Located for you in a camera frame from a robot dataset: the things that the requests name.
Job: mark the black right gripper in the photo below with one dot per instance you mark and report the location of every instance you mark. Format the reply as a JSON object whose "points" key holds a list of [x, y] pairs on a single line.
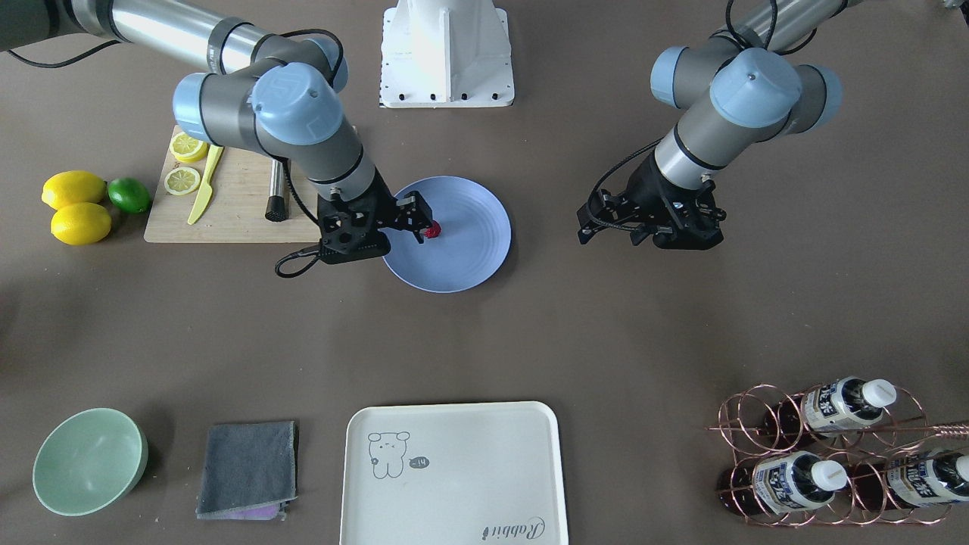
{"points": [[383, 203]]}

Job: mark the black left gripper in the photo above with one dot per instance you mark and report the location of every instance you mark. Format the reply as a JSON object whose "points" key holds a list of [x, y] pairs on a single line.
{"points": [[642, 188]]}

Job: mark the red strawberry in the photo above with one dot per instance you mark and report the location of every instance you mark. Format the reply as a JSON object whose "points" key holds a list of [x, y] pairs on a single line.
{"points": [[433, 231]]}

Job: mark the blue round plate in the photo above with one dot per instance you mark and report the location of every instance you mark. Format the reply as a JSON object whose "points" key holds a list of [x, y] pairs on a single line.
{"points": [[475, 238]]}

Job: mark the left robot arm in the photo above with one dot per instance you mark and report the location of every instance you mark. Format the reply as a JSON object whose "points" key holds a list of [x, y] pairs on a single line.
{"points": [[736, 90]]}

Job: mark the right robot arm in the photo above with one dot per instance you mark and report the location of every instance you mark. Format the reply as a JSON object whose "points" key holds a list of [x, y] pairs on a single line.
{"points": [[256, 91]]}

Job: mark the steel muddler black tip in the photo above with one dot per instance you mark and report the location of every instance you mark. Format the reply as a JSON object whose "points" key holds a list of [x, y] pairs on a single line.
{"points": [[277, 205]]}

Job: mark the wooden cutting board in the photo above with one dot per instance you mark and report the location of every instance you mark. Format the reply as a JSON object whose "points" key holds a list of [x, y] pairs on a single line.
{"points": [[235, 214]]}

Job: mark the yellow plastic knife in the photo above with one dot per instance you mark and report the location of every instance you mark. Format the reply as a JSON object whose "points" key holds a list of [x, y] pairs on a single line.
{"points": [[205, 189]]}

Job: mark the lemon half lower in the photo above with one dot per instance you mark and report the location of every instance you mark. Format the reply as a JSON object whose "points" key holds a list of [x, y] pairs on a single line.
{"points": [[181, 181]]}

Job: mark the lemon half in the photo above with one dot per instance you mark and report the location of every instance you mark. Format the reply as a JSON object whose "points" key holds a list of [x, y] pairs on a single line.
{"points": [[187, 149], [181, 181]]}

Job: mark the lemon half upper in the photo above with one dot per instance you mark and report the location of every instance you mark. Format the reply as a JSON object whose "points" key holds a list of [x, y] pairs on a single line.
{"points": [[187, 149]]}

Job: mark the cream rabbit tray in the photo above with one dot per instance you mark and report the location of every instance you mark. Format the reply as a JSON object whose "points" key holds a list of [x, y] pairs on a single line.
{"points": [[459, 473]]}

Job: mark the drink bottle back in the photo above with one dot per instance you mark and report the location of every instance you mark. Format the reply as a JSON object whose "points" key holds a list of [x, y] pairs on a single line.
{"points": [[848, 404], [938, 477]]}

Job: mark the drink bottle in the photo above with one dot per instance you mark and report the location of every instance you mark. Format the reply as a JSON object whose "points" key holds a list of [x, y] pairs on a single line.
{"points": [[799, 481], [848, 404], [938, 477]]}

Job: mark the green lime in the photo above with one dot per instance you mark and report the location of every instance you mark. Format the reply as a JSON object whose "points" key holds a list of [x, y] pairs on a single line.
{"points": [[129, 195]]}

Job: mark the drink bottle front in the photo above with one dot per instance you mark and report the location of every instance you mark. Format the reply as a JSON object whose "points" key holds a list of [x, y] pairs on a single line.
{"points": [[799, 481]]}

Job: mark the grey folded cloth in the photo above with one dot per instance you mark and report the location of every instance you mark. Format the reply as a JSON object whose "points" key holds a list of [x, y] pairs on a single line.
{"points": [[249, 471]]}

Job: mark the yellow lemon lower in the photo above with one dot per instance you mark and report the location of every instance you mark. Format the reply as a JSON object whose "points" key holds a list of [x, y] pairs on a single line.
{"points": [[81, 224]]}

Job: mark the yellow lemon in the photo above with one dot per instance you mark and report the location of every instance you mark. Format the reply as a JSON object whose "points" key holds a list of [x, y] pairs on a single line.
{"points": [[73, 187], [81, 224]]}

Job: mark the yellow lemon upper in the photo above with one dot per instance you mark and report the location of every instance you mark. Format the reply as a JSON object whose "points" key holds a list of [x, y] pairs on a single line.
{"points": [[73, 187]]}

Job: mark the green bowl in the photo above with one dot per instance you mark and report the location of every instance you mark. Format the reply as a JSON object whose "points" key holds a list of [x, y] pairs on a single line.
{"points": [[89, 461]]}

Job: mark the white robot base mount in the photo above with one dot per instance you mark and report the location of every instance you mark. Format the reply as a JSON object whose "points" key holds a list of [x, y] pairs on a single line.
{"points": [[446, 54]]}

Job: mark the copper wire bottle rack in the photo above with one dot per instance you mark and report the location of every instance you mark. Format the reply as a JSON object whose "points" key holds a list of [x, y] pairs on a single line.
{"points": [[749, 422]]}

